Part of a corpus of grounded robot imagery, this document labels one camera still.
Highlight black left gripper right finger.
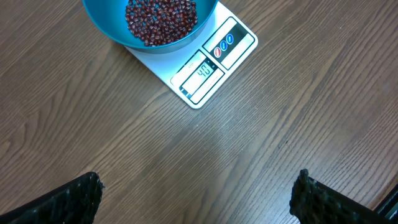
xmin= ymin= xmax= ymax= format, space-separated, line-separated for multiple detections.
xmin=289 ymin=169 xmax=392 ymax=224

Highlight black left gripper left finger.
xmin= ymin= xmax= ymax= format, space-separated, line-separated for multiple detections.
xmin=1 ymin=172 xmax=104 ymax=224

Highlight white kitchen scale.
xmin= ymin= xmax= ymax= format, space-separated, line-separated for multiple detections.
xmin=128 ymin=2 xmax=258 ymax=109

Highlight blue bowl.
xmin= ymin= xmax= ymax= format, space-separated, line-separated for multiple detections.
xmin=83 ymin=1 xmax=218 ymax=54

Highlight red beans in bowl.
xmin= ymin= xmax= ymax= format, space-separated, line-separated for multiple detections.
xmin=125 ymin=0 xmax=198 ymax=47

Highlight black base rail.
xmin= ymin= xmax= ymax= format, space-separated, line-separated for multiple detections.
xmin=374 ymin=184 xmax=398 ymax=224

